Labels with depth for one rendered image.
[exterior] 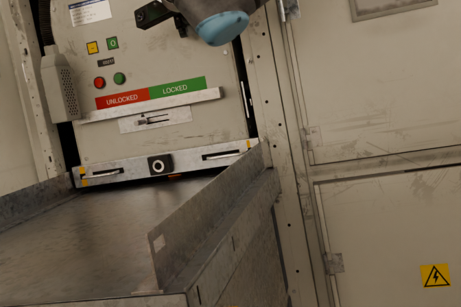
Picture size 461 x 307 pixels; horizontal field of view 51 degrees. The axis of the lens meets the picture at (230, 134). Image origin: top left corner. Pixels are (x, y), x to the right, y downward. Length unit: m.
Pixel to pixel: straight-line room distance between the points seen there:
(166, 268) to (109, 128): 0.82
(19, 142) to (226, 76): 0.60
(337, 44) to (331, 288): 0.59
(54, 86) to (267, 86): 0.54
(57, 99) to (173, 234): 0.75
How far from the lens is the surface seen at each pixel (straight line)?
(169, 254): 0.59
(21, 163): 1.43
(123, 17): 1.33
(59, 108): 1.29
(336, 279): 1.24
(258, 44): 1.17
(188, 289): 0.56
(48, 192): 1.33
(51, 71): 1.30
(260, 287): 0.97
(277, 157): 1.18
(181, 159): 1.27
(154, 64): 1.29
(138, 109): 1.27
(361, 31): 1.13
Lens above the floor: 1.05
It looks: 5 degrees down
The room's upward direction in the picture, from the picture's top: 11 degrees counter-clockwise
